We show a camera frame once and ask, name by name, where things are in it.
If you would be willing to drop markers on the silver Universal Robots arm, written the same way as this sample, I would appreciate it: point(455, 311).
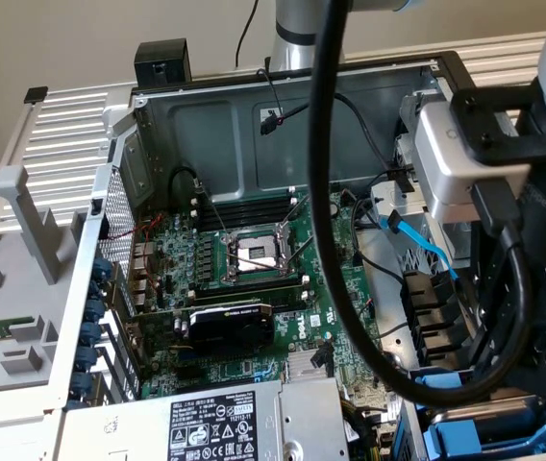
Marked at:
point(302, 48)

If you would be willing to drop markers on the empty blue disk carrier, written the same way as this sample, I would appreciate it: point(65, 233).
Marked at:
point(448, 439)

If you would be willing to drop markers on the hard drive in blue caddy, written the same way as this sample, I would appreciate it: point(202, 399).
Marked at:
point(410, 422)

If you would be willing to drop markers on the silver optical drive bay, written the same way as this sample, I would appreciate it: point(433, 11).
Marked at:
point(398, 199)

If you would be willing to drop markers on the white label tag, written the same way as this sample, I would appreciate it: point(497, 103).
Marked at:
point(392, 412)

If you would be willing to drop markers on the silver finned heatsink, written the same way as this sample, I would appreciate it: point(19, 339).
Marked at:
point(299, 366)

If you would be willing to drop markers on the black RAM slot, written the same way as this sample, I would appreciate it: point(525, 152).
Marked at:
point(282, 303)
point(254, 217)
point(254, 205)

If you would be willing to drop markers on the metal socket cover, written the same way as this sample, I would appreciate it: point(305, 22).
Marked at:
point(285, 235)

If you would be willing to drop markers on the green Dell motherboard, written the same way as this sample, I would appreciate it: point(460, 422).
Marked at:
point(273, 336)

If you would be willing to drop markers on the thin metal locking lever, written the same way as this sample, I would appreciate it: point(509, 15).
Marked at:
point(258, 263)
point(215, 213)

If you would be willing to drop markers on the CPU socket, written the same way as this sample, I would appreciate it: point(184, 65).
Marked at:
point(254, 250)

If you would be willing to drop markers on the black graphics card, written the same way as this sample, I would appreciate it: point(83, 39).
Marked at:
point(230, 331)

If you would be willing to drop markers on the open metal PC case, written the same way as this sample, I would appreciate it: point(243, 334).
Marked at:
point(205, 144)

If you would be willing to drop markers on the silver power supply unit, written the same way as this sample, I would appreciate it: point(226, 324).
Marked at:
point(124, 422)

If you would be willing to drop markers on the blue expansion card retainer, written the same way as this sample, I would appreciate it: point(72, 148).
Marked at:
point(91, 311)

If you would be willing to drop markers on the grey plastic parts rack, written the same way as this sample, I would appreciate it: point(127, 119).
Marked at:
point(18, 269)

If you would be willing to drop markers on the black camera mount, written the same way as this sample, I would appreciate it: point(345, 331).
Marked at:
point(494, 149)

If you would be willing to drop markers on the black plastic bracket box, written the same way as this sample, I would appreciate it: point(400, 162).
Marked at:
point(162, 57)

